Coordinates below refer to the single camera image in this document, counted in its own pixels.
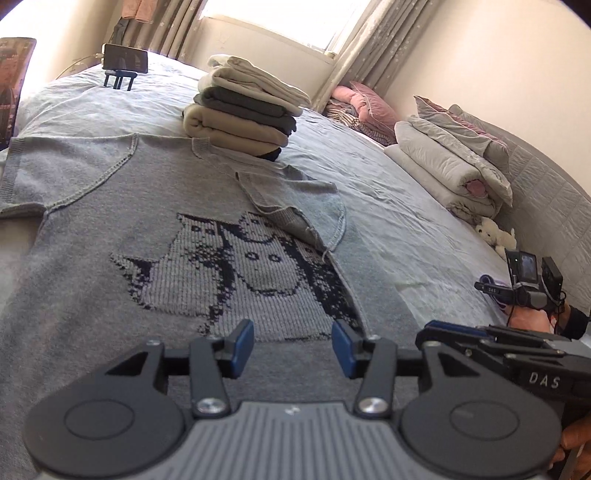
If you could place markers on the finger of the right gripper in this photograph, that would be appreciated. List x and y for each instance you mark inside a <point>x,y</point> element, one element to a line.
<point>465,339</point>

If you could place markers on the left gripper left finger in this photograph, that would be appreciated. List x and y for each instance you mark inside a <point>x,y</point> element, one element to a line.
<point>134,411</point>

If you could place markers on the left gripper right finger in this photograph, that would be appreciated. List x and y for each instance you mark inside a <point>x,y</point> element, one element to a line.
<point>435,413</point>

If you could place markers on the grey knitted cat sweater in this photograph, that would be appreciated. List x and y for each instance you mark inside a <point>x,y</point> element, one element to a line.
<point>145,236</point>

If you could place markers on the right hand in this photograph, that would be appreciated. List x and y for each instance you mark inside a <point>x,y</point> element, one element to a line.
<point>524,318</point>

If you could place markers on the grey bed sheet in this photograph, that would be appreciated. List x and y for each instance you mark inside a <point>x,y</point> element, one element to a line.
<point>432,257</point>

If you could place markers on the purple cloth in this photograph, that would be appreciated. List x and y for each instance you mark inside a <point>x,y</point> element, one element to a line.
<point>482,286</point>

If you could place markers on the white plush toy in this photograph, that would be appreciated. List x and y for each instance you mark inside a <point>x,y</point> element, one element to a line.
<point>499,240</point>

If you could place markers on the grey folded duvet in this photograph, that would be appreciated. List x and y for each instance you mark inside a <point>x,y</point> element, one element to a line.
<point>462,181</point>

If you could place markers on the grey padded headboard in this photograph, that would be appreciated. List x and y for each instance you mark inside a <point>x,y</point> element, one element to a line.
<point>551,212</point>

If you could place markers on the grey pink pillow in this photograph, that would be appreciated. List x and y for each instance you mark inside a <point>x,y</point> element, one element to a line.
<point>482,143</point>

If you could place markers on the pink pillow by window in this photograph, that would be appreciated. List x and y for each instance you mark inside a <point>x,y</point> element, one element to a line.
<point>371,108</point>

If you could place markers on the tan folded garment bottom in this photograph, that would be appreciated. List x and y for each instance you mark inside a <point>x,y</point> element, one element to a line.
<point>226,131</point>

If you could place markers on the right grey curtain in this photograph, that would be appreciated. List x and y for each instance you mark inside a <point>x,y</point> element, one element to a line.
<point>380,47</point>

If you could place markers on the grey curtain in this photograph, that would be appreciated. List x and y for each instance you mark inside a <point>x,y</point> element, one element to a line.
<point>171,31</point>
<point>380,47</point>

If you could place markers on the dark grey folded garment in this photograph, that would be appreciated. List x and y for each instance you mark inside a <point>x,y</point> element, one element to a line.
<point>278,119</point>

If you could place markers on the cream folded garment top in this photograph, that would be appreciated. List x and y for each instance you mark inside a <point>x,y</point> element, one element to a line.
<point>241,71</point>

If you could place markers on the blue phone stand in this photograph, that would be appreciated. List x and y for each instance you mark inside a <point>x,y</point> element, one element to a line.
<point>118,77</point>

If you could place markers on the phone on blue stand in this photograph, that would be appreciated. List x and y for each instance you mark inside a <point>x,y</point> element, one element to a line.
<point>117,57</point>

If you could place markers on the left grey curtain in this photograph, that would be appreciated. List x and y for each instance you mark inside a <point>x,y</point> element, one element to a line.
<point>171,31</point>

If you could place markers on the pink hanging garment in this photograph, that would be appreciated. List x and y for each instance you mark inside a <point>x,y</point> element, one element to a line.
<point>138,10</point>

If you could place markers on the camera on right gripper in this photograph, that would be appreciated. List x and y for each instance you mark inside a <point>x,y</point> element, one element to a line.
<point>530,287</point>

